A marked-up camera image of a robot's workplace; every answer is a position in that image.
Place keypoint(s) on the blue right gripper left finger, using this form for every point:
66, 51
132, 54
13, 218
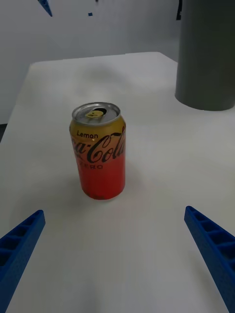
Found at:
19, 249

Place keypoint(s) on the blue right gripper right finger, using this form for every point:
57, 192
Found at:
215, 247

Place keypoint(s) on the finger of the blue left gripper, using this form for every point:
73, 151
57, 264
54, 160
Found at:
47, 6
179, 14

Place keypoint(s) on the red and yellow drink can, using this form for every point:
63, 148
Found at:
100, 161

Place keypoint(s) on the grey plastic waste bin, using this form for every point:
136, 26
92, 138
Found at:
208, 53

